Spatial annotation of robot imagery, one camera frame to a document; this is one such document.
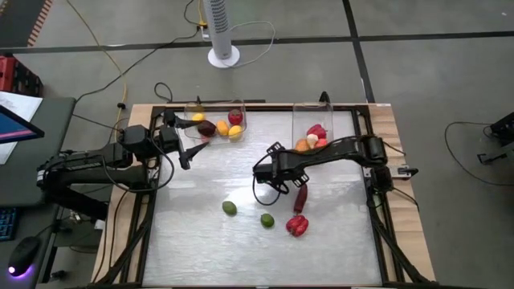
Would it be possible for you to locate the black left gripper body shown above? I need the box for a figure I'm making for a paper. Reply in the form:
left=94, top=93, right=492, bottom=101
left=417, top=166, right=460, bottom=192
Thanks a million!
left=158, top=110, right=190, bottom=170

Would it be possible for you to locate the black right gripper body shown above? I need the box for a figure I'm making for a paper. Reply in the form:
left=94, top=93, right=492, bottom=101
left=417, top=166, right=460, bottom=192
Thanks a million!
left=252, top=140, right=311, bottom=189

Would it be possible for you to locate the dark red long chili pepper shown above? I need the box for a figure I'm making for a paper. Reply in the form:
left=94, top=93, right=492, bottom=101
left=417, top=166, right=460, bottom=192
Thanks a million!
left=292, top=183, right=308, bottom=215

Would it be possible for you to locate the dark purple round fruit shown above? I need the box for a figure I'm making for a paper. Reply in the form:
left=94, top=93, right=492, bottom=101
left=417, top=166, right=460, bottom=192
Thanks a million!
left=197, top=120, right=218, bottom=138

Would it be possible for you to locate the clear plastic fruit basket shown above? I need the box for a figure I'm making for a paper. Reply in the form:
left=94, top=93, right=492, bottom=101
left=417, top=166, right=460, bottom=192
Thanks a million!
left=183, top=100, right=247, bottom=146

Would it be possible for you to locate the large red bell pepper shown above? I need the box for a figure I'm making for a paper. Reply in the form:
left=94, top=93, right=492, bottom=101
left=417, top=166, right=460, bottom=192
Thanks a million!
left=285, top=214, right=310, bottom=238

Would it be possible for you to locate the red strawberry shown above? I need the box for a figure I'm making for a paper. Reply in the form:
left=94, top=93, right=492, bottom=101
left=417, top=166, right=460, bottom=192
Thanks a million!
left=227, top=108, right=244, bottom=126

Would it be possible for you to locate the clear plastic vegetable basket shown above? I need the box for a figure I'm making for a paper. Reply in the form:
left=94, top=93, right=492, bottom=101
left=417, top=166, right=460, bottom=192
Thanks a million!
left=292, top=101, right=335, bottom=153

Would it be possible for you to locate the white tower fan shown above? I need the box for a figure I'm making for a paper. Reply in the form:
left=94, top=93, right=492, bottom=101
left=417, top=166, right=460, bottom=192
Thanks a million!
left=202, top=0, right=242, bottom=69

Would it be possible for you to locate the dark grey desk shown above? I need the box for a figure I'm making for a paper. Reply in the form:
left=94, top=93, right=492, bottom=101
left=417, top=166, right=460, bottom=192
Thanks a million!
left=0, top=96, right=77, bottom=210

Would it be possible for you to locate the white paper sheet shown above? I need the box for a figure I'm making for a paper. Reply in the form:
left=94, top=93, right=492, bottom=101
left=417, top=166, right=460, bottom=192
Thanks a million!
left=0, top=91, right=43, bottom=165

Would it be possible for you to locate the computer screen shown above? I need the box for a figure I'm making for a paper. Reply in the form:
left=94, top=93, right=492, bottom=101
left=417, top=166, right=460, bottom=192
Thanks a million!
left=0, top=104, right=46, bottom=145

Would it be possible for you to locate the red plastic crate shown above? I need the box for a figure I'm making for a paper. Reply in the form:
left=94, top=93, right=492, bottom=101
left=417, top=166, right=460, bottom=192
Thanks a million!
left=0, top=55, right=43, bottom=98

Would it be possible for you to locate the black keyboard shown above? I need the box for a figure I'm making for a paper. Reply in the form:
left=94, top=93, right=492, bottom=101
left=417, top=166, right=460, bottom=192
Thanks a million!
left=0, top=206, right=19, bottom=242

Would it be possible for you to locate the black computer mouse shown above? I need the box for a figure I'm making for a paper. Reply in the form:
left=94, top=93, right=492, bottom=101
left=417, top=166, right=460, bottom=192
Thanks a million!
left=7, top=235, right=42, bottom=279

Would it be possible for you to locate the dark mat with orange border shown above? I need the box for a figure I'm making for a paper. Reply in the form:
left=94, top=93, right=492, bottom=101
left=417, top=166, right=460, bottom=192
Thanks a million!
left=0, top=0, right=54, bottom=47

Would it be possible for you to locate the black floor equipment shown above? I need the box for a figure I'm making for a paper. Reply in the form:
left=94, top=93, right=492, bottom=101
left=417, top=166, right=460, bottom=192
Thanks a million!
left=476, top=112, right=514, bottom=165

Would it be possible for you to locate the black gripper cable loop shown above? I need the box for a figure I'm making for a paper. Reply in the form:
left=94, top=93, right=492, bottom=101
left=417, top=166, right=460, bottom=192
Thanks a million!
left=251, top=176, right=283, bottom=207

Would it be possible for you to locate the short black looped cable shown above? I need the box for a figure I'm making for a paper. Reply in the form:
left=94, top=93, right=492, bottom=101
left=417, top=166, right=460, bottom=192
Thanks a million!
left=153, top=82, right=174, bottom=104

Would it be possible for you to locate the long black floor cable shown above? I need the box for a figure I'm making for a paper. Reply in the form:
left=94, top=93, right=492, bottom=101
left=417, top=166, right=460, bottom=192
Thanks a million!
left=74, top=27, right=202, bottom=105

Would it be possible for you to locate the yellow cable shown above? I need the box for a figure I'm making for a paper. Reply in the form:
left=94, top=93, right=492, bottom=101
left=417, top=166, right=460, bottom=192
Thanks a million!
left=66, top=0, right=129, bottom=134

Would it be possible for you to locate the white fan cable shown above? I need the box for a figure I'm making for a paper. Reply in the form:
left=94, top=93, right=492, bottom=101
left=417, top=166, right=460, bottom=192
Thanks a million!
left=223, top=20, right=277, bottom=68

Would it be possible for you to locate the thin black floor cable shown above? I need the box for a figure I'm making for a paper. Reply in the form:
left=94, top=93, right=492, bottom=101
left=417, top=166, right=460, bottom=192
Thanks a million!
left=443, top=120, right=514, bottom=188

